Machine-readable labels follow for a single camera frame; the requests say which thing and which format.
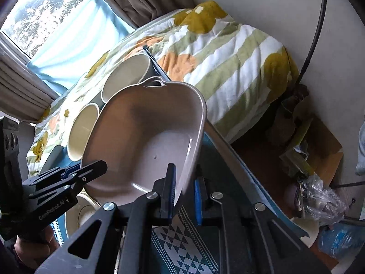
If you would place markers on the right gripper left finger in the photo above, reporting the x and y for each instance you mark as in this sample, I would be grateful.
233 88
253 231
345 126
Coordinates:
165 204

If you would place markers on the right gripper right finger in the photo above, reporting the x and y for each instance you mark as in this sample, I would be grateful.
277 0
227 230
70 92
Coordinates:
202 200

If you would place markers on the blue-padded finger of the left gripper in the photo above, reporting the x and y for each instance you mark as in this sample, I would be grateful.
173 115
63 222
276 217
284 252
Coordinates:
70 170

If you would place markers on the cream bowl with floral print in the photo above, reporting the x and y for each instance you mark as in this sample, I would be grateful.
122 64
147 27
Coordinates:
81 131

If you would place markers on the pink rectangular tray dish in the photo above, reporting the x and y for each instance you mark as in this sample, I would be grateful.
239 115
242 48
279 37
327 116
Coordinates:
140 130

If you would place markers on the large cream bowl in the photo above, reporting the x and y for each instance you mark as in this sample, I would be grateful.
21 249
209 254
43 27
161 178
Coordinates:
131 71

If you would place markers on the stack of cream plates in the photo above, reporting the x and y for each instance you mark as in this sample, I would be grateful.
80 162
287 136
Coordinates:
80 213

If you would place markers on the person's left hand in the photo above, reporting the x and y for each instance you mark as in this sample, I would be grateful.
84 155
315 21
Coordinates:
34 253

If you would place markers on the blue patterned tablecloth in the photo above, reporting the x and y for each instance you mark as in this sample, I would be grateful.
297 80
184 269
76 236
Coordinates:
217 229

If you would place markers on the cardboard box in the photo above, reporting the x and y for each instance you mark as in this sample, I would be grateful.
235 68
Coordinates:
313 149

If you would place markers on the clear plastic bag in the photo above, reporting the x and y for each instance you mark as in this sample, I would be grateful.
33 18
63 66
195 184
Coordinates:
319 202

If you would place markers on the floral quilt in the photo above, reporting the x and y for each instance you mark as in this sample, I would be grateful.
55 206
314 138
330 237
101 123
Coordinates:
238 68

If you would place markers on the light blue sheer curtain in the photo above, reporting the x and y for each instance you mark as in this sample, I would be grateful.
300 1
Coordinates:
91 29

